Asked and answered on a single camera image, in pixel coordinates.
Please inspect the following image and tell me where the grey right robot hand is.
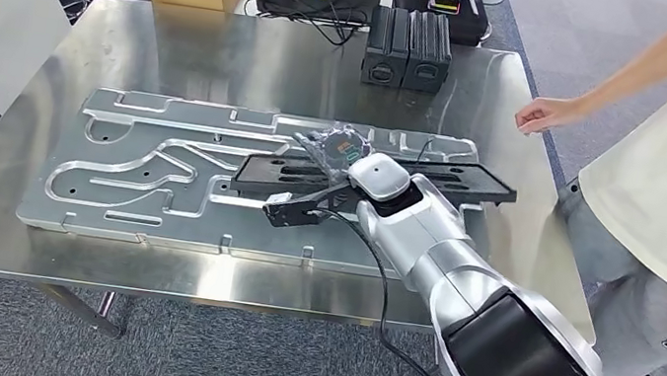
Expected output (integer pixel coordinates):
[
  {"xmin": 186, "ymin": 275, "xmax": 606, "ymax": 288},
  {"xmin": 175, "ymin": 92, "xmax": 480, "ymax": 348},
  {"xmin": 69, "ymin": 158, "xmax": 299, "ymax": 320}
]
[{"xmin": 287, "ymin": 116, "xmax": 376, "ymax": 188}]

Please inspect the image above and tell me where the person's hand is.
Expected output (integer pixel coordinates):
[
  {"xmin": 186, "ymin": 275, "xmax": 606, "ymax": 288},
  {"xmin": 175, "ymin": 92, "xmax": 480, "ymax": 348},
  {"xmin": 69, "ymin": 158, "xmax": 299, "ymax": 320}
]
[{"xmin": 511, "ymin": 89, "xmax": 586, "ymax": 144}]

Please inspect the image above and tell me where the black plastic plate part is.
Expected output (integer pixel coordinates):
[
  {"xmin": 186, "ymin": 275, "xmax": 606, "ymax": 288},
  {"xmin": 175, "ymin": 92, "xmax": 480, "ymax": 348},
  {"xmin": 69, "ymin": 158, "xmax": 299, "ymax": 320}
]
[{"xmin": 228, "ymin": 127, "xmax": 523, "ymax": 236}]

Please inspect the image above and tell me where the stainless steel workbench table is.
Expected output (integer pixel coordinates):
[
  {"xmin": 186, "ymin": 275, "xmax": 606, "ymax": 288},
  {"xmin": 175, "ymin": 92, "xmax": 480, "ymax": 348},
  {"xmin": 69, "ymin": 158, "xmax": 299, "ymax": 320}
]
[{"xmin": 0, "ymin": 0, "xmax": 636, "ymax": 376}]

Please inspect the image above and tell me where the black carry case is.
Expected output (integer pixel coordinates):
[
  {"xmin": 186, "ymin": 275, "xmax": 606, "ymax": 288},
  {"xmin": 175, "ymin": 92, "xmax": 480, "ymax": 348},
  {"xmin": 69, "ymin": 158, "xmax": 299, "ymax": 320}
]
[{"xmin": 386, "ymin": 0, "xmax": 495, "ymax": 50}]

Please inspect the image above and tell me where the grey metal fixture plate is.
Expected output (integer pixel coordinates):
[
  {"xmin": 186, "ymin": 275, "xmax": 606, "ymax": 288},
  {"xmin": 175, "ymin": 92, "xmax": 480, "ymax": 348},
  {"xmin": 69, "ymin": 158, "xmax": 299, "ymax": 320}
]
[{"xmin": 14, "ymin": 74, "xmax": 494, "ymax": 295}]

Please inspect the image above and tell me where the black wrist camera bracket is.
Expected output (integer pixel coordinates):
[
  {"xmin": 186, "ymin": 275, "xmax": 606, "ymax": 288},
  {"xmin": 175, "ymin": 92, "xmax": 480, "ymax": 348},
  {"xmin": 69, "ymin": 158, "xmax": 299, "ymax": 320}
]
[{"xmin": 297, "ymin": 172, "xmax": 368, "ymax": 218}]

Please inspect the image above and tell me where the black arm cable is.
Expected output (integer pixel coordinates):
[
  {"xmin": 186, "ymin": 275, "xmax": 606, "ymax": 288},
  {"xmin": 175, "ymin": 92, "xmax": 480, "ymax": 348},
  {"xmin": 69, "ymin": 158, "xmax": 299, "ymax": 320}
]
[{"xmin": 288, "ymin": 206, "xmax": 523, "ymax": 376}]

